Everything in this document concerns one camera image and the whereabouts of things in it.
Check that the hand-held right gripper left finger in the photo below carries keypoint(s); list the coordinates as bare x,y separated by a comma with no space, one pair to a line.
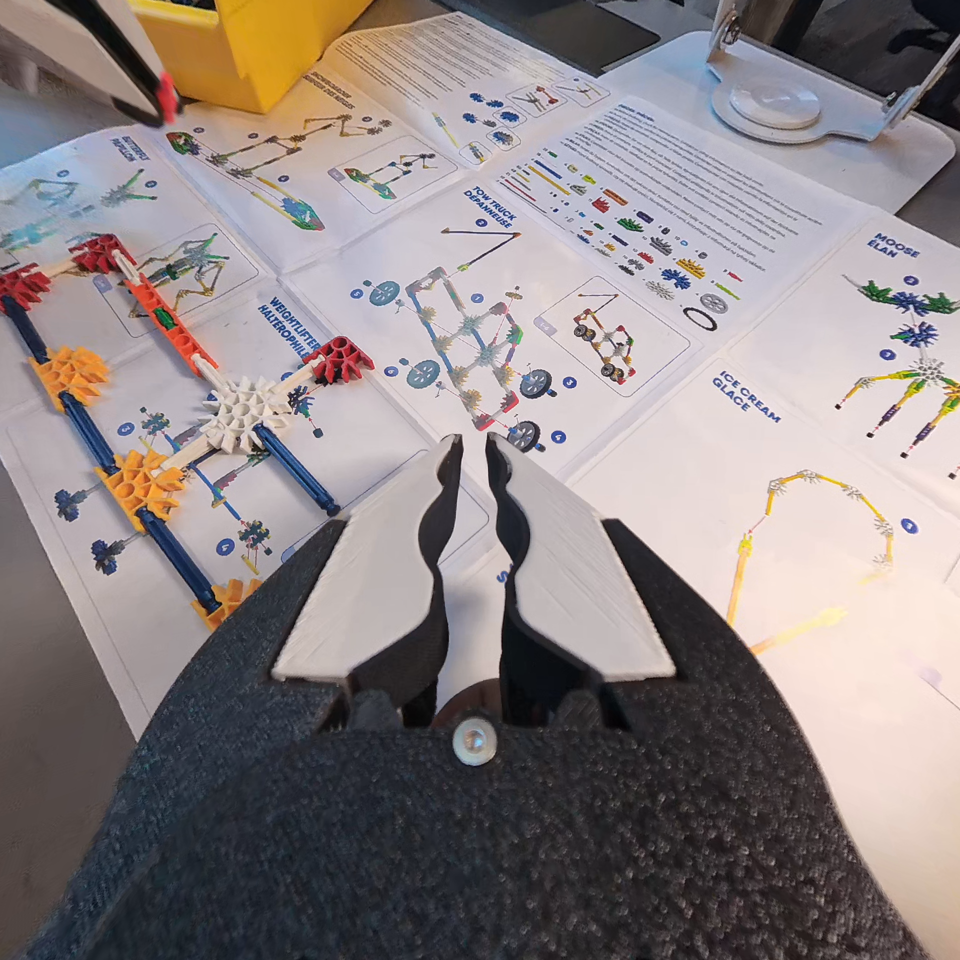
360,585

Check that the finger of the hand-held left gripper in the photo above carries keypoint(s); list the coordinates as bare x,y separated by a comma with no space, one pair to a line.
60,37
139,41

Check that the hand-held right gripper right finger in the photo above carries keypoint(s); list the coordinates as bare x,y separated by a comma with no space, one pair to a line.
585,585

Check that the short red toy rod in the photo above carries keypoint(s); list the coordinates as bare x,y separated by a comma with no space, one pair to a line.
166,94

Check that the yellow plastic bin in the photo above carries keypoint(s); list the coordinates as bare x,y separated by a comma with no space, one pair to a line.
262,60

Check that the colourful construction toy model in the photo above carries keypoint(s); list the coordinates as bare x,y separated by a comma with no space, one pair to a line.
244,412

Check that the white desk stand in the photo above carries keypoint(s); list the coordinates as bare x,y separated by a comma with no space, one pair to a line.
772,101

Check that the printed paper instruction sheet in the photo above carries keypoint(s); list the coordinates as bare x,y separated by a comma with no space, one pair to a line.
675,450

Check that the black flat pad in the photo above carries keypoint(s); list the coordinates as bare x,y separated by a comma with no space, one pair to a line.
570,34

